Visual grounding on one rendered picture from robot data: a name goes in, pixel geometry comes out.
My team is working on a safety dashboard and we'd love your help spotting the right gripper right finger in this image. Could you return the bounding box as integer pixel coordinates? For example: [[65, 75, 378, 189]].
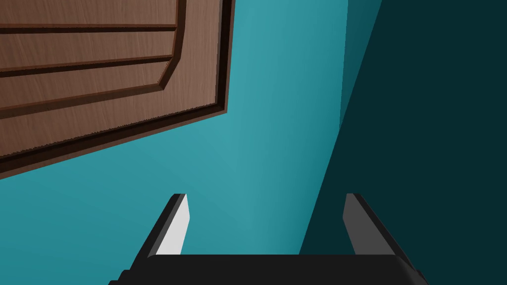
[[342, 193, 406, 257]]

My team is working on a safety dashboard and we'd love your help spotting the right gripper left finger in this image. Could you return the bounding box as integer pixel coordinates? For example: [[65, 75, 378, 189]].
[[136, 193, 191, 259]]

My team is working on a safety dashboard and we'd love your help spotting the brown wooden panelled door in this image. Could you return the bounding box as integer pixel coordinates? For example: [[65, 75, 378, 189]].
[[0, 0, 223, 159]]

